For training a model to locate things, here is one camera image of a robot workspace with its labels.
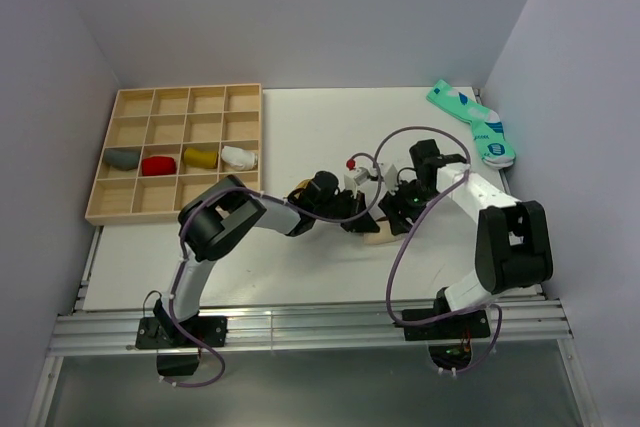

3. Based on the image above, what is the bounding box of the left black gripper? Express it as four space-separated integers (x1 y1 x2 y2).
314 189 378 234

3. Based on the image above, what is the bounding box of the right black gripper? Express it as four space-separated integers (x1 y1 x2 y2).
378 176 440 237

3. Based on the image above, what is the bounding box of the mustard yellow sock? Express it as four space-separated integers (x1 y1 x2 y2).
287 179 311 203
183 147 218 170

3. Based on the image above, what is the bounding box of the cream and brown striped sock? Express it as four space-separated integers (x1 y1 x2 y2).
363 219 404 246

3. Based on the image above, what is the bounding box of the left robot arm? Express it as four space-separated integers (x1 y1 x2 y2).
135 171 380 350

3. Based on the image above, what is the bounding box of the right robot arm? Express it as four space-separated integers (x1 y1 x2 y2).
385 139 553 337

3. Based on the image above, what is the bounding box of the white rolled sock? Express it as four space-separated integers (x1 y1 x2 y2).
220 145 259 171

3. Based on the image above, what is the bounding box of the teal patterned sock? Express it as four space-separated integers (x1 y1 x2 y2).
426 80 516 170

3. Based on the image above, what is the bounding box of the mustard yellow rolled sock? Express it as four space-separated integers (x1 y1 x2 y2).
183 147 218 170

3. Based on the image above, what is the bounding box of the red rolled sock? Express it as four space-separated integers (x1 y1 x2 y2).
141 156 177 177

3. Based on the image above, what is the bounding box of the wooden compartment tray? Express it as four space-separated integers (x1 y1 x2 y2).
85 83 263 226

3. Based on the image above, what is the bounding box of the grey rolled sock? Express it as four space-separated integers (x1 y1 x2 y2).
103 148 141 171

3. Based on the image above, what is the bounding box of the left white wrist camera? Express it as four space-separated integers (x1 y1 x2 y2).
344 158 377 198

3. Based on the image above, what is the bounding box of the aluminium mounting rail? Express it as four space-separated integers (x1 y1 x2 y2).
47 296 572 357

